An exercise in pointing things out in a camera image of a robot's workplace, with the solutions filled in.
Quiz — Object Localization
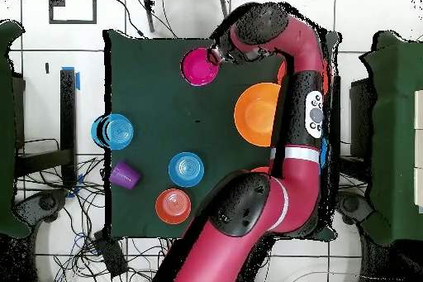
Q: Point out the small orange bowl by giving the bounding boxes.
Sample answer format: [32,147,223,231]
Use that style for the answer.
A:
[154,188,192,226]

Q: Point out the small blue bowl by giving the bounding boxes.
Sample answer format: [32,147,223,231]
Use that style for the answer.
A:
[90,113,135,151]
[168,151,205,189]

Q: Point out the large yellow-orange bowl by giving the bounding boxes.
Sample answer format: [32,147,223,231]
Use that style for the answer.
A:
[233,82,282,148]

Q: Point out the black power box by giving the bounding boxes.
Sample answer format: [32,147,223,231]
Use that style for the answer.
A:
[93,230,129,279]

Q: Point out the small pink bowl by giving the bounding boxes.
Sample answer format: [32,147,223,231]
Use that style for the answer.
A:
[180,47,221,87]

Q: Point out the blue tape strip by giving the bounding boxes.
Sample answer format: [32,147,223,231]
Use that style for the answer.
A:
[60,65,81,91]

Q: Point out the dark green table cloth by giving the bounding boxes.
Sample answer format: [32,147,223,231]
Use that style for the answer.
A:
[103,29,341,241]

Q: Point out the purple cup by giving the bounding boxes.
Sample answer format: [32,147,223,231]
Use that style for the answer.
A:
[108,160,141,191]

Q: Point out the large blue bowl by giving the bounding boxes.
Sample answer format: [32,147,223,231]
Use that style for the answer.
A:
[319,137,332,170]

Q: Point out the black office chair base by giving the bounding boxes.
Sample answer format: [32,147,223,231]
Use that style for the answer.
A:
[14,189,69,225]
[333,190,374,227]

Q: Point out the green cloth covered side table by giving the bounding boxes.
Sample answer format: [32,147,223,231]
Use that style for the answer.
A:
[0,19,31,238]
[359,30,423,246]

